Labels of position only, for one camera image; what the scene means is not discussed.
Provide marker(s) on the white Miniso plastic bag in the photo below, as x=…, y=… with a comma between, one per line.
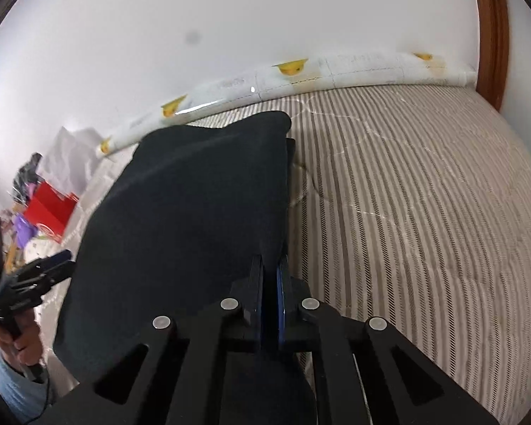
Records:
x=70, y=163

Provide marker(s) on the purple plush item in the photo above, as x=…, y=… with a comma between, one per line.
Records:
x=25, y=230

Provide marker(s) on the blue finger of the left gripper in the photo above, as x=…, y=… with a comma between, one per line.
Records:
x=62, y=259

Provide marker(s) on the floral plastic rolled mat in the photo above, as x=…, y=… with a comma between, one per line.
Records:
x=291, y=78

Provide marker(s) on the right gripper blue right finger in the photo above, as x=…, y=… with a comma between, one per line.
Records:
x=291, y=291

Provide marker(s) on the grey plaid cloth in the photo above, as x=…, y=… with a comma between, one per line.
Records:
x=26, y=180

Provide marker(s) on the light blue sleeve forearm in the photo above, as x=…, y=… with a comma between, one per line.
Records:
x=26, y=399

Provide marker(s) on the striped grey white quilt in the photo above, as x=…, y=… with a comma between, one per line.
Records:
x=409, y=218

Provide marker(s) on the brown wooden door frame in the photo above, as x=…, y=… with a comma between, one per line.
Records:
x=494, y=43

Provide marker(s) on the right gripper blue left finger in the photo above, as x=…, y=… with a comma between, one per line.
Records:
x=246, y=329

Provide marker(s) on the person's left hand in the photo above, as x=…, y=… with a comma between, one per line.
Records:
x=27, y=349

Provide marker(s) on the black long-sleeve sweatshirt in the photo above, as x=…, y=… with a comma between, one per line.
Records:
x=183, y=221

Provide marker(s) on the red paper shopping bag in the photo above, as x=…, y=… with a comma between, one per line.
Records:
x=50, y=211

